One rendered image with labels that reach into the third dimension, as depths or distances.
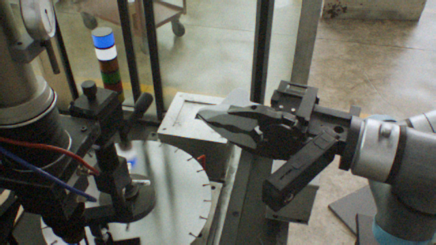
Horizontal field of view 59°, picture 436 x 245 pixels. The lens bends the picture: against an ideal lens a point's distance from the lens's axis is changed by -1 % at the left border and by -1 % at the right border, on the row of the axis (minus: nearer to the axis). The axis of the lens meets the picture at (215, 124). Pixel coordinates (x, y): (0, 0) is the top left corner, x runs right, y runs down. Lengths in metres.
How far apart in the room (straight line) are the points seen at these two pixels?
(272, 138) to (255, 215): 0.52
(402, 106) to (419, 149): 2.32
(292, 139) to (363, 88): 2.40
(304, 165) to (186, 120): 0.60
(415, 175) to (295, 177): 0.14
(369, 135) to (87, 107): 0.35
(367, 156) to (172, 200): 0.42
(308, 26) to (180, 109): 0.39
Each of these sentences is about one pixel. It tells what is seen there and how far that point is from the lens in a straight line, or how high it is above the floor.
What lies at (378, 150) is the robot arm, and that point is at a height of 1.24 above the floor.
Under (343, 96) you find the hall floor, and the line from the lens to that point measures 2.75.
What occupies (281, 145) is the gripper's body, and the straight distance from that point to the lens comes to 0.51.
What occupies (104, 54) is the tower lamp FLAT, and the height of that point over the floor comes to 1.11.
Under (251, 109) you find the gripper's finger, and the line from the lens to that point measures 0.49.
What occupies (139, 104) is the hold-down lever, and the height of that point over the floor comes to 1.22.
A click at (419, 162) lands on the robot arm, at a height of 1.24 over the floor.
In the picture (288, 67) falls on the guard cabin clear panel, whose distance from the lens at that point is 1.05.
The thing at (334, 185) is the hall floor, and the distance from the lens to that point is 2.13.
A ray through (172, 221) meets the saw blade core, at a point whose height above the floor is 0.95.
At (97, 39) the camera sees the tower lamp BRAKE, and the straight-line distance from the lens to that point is 0.90.
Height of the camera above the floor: 1.56
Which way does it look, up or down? 41 degrees down
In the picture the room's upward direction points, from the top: straight up
